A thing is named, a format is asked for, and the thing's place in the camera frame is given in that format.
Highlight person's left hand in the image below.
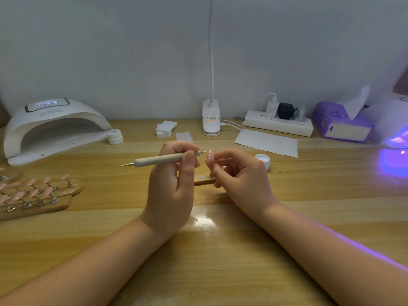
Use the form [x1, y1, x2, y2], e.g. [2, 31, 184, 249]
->
[140, 141, 201, 238]

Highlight person's right hand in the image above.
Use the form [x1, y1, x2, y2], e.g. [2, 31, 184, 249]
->
[204, 147, 280, 221]

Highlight white gel jar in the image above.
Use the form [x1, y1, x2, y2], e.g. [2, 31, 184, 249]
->
[255, 153, 271, 171]

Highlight wooden nail holder strip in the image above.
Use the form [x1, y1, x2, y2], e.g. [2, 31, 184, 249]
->
[193, 174, 218, 186]

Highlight grey dotting pen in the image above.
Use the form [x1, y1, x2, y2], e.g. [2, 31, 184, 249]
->
[121, 150, 205, 167]

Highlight wooden stands with pink nails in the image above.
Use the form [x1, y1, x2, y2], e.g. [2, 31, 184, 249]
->
[0, 167, 84, 221]

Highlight white nail lamp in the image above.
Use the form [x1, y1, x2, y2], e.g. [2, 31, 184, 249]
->
[366, 92, 408, 149]
[3, 98, 112, 166]

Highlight person's left forearm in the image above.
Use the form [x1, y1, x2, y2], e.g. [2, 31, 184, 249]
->
[0, 216, 172, 306]

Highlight person's right forearm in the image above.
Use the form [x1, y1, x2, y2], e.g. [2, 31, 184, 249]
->
[259, 201, 408, 306]

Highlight white desk lamp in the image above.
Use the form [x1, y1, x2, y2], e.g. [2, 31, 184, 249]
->
[202, 0, 221, 136]

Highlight white paper sheet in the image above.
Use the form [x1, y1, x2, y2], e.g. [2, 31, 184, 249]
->
[235, 129, 298, 159]

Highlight stack of white cotton pads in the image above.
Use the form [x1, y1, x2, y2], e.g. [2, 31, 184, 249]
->
[156, 120, 179, 138]

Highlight white power strip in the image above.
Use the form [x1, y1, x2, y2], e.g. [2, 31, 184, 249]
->
[244, 109, 315, 138]

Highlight white charger plug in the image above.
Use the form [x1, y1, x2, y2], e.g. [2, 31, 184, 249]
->
[264, 100, 279, 118]

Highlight small closed white jar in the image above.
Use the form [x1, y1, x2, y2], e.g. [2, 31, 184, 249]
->
[106, 128, 124, 145]

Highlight black plug adapter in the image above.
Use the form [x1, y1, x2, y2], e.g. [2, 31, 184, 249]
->
[277, 102, 295, 120]

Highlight purple tissue box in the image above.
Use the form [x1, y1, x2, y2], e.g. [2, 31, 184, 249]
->
[312, 102, 374, 143]

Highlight white tissue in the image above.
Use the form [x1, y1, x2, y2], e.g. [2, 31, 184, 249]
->
[344, 86, 371, 120]

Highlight brown cardboard box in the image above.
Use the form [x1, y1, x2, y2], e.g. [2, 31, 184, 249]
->
[0, 102, 11, 128]

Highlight brown wooden board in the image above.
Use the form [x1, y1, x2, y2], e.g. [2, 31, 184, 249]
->
[394, 67, 408, 96]

